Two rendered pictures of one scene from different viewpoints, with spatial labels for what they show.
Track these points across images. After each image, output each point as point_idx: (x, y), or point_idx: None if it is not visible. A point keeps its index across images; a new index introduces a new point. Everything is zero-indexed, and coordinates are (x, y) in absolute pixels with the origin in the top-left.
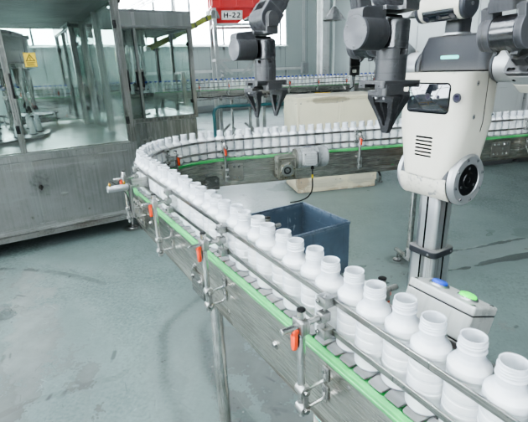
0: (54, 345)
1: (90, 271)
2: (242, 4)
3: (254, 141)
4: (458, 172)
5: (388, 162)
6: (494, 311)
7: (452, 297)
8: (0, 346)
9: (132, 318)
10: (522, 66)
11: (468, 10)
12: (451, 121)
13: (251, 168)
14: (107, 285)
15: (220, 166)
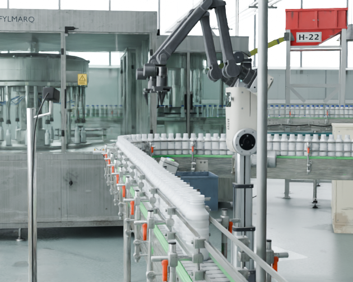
0: (50, 280)
1: (92, 254)
2: (321, 26)
3: (219, 144)
4: (237, 135)
5: (340, 173)
6: (176, 164)
7: (163, 158)
8: (15, 275)
9: (108, 277)
10: (246, 84)
11: (235, 60)
12: (231, 110)
13: (214, 165)
14: (101, 262)
15: (189, 160)
